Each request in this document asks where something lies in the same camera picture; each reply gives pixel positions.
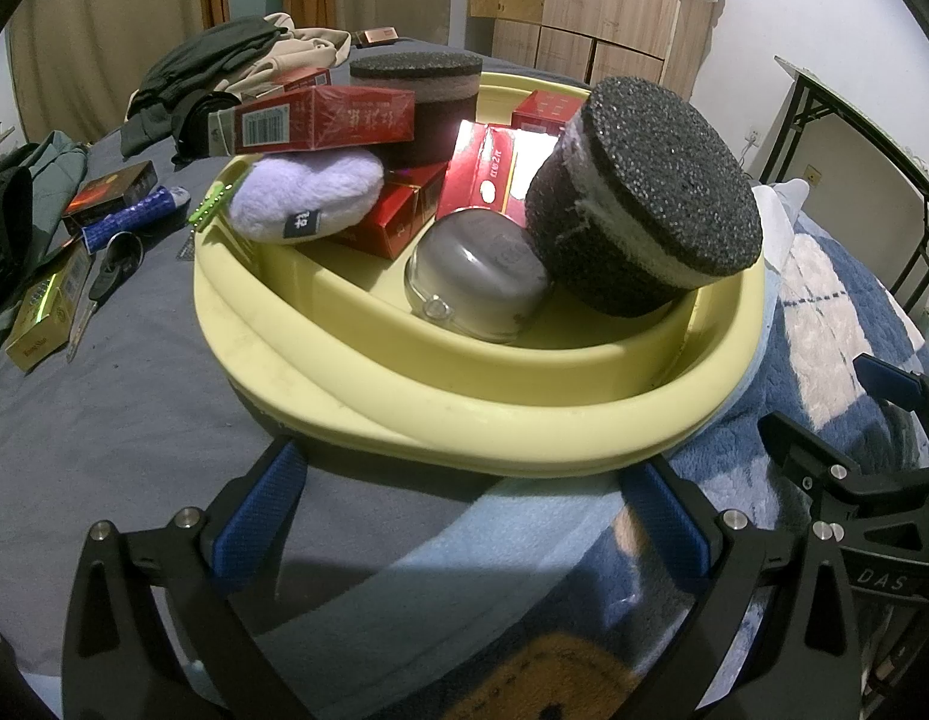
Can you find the purple plush toy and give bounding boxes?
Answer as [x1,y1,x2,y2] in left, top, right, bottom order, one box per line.
[226,148,385,245]

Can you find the red and white carton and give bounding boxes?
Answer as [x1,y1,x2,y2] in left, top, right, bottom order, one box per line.
[436,122,563,230]

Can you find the blue checked fleece blanket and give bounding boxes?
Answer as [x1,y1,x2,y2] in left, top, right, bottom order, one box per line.
[389,180,929,720]

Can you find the yellow plastic basin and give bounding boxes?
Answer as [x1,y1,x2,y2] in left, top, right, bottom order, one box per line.
[193,71,769,479]

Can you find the dark box orange print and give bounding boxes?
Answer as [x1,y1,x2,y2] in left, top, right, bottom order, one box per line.
[61,160,160,237]

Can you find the beige clothing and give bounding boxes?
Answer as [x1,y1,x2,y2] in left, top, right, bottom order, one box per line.
[239,13,353,91]

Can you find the grey bed sheet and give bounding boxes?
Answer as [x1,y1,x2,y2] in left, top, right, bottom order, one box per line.
[0,34,586,720]

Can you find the red box gold side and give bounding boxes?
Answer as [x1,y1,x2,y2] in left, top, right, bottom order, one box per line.
[511,88,592,137]

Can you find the black folding table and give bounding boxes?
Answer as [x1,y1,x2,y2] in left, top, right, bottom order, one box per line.
[757,52,929,316]

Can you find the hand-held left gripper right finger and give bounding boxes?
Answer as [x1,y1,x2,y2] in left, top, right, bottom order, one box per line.
[622,456,863,720]

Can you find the gold cigarette box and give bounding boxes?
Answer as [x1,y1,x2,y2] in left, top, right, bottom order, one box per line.
[4,240,94,372]

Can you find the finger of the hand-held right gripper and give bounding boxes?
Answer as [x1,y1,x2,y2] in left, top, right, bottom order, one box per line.
[853,354,929,428]
[757,409,867,500]

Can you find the red box gold print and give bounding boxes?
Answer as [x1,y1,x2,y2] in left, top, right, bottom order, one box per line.
[232,85,416,155]

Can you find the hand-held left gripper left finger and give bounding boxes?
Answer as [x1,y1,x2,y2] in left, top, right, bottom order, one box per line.
[61,436,310,720]

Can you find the dark red carton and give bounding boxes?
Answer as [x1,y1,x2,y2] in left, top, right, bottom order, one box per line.
[329,161,451,260]

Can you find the black handled scissors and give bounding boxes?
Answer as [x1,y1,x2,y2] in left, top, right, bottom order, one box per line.
[67,232,145,361]

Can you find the red flat box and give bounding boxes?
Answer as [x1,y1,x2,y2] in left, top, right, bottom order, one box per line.
[239,67,334,102]

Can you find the blue tube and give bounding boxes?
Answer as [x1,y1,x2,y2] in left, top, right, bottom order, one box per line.
[82,186,191,254]

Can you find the beige curtain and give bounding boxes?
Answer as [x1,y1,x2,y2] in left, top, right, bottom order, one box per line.
[7,0,211,143]

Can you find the black bundle white label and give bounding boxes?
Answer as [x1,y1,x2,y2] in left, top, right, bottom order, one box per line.
[168,90,244,162]

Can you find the black foam cylinder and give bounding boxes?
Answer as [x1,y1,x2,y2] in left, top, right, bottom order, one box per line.
[525,77,763,318]
[349,51,484,170]

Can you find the pale blue cloth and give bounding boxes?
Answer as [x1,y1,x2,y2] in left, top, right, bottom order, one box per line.
[750,180,811,271]

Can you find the dark green clothing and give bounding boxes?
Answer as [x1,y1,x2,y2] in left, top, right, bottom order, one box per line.
[119,15,286,162]

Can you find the wooden wardrobe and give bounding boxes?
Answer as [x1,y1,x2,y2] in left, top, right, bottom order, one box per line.
[468,0,724,102]

